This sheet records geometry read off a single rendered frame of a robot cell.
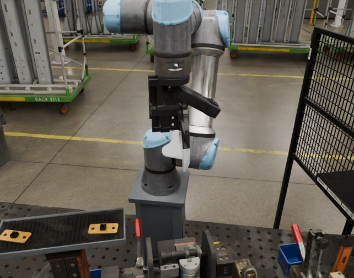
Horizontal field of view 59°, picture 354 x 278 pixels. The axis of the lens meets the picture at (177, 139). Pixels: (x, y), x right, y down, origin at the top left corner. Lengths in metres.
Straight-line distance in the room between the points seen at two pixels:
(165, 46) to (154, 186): 0.65
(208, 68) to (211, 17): 0.16
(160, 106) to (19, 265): 1.14
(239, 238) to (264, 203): 1.34
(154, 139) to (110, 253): 0.67
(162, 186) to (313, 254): 0.53
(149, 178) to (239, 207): 1.76
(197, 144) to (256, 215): 1.80
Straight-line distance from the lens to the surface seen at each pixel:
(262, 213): 2.82
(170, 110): 0.66
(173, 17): 0.61
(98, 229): 0.98
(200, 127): 1.06
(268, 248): 1.58
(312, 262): 1.01
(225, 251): 0.97
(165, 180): 1.14
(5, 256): 1.01
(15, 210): 1.91
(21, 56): 5.03
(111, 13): 0.76
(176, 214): 1.21
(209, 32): 1.07
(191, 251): 0.88
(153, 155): 1.09
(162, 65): 0.63
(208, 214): 2.73
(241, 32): 7.38
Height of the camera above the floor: 1.84
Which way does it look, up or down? 29 degrees down
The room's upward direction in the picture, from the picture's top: straight up
